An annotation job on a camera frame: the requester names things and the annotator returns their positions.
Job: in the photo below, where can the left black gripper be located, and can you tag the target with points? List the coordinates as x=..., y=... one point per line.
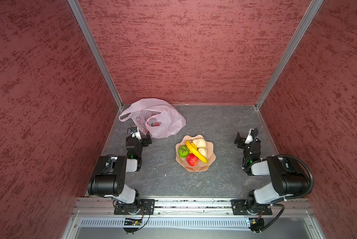
x=144, y=140

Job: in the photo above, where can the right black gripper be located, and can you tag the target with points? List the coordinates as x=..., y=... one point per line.
x=241, y=141

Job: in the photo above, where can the pink plastic bag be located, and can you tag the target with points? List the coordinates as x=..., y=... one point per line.
x=154, y=116

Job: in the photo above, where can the pink scalloped bowl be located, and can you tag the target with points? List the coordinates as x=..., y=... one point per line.
x=201, y=166

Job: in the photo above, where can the green fake fruit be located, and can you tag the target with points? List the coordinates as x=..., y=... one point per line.
x=183, y=151

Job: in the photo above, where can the yellow fake banana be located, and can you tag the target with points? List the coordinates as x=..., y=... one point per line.
x=195, y=152

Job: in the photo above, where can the red fake strawberry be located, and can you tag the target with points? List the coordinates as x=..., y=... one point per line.
x=192, y=160

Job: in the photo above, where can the beige fake fruit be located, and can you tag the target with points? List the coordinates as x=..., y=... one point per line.
x=203, y=151

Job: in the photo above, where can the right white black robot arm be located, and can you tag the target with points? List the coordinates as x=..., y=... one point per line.
x=290, y=177

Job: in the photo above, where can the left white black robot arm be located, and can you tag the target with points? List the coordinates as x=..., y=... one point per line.
x=108, y=178

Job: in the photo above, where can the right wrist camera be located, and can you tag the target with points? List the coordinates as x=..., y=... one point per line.
x=252, y=135

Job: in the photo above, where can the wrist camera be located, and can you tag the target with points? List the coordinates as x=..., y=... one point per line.
x=135, y=132
x=252, y=135

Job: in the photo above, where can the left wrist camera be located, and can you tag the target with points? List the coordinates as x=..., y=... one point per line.
x=135, y=132

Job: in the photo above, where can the right aluminium corner post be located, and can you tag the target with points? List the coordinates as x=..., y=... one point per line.
x=291, y=47

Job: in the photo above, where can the aluminium corner post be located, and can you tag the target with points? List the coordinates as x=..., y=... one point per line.
x=84, y=26
x=291, y=47

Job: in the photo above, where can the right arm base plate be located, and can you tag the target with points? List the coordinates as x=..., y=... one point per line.
x=243, y=208

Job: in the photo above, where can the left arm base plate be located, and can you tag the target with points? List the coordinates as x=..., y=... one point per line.
x=141, y=207

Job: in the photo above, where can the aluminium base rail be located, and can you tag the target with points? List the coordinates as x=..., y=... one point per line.
x=173, y=207

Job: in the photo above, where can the left aluminium corner post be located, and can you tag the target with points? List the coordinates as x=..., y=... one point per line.
x=84, y=26

